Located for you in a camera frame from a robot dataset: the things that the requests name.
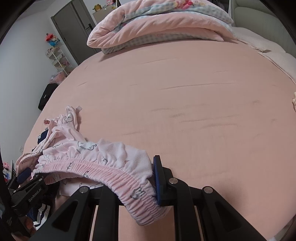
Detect pink cartoon pajama pants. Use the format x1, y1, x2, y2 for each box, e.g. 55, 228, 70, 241
16, 106, 169, 226

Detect navy striped garment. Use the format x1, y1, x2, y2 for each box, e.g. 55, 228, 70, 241
25, 131, 58, 227

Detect black backpack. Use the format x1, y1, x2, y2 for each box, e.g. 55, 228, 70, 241
38, 83, 58, 110

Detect pink bed sheet mattress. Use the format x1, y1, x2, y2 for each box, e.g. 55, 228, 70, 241
24, 40, 295, 239

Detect white shelf rack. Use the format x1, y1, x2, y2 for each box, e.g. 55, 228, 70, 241
46, 47, 73, 76

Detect colourful plush toy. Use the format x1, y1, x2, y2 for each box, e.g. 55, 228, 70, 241
45, 33, 60, 47

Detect grey door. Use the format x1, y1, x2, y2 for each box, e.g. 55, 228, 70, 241
51, 0, 101, 65

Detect beige pillow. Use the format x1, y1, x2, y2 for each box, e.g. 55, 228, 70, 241
231, 27, 295, 83

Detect grey shoe cabinet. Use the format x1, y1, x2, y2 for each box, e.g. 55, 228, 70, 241
92, 5, 117, 24

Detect pink folded quilt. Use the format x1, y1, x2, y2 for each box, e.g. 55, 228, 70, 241
87, 1, 236, 54

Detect green bed headboard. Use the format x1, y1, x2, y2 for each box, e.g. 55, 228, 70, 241
228, 0, 295, 56

